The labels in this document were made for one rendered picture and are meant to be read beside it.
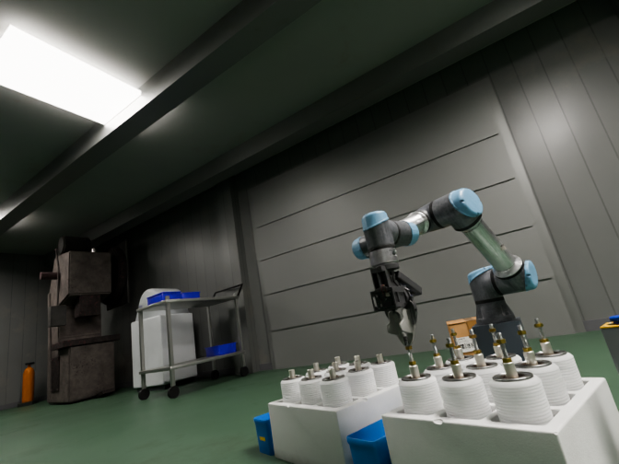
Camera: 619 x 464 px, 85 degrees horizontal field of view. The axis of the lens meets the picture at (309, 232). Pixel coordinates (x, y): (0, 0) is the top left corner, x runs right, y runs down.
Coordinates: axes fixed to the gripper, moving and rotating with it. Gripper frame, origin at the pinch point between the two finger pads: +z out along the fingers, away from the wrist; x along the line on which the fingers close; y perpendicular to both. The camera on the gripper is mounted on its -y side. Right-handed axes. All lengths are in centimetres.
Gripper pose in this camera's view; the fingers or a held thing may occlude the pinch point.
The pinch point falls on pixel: (408, 339)
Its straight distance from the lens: 97.5
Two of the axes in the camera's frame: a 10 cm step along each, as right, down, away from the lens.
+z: 1.8, 9.5, -2.6
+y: -7.2, -0.6, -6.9
